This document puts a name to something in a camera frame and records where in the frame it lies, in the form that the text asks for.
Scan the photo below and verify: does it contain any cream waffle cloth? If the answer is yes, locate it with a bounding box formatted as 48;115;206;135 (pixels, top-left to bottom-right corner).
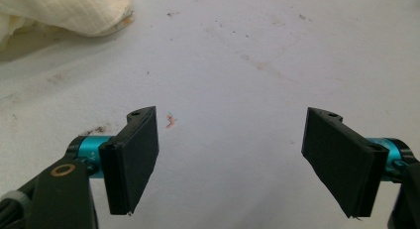
0;0;135;55

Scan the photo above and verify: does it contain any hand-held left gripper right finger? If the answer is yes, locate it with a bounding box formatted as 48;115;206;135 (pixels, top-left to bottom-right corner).
300;106;402;219

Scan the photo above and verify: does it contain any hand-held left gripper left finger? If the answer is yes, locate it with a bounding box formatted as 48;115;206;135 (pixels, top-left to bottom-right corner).
77;105;159;216

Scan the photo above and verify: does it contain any white foam mat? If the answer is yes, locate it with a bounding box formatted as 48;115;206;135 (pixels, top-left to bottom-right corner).
0;0;420;229

